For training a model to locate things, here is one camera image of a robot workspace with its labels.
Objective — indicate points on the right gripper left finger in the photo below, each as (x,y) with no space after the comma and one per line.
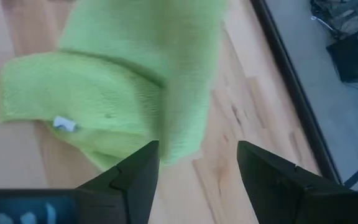
(104,205)

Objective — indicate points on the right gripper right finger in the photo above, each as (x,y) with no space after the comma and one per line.
(291,202)

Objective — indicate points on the lime green microfiber towel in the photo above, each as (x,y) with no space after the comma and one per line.
(104,77)

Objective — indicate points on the black device with green light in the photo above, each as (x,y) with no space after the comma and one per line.
(353,59)

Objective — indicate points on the black aluminium table frame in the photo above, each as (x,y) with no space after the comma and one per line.
(291,77)

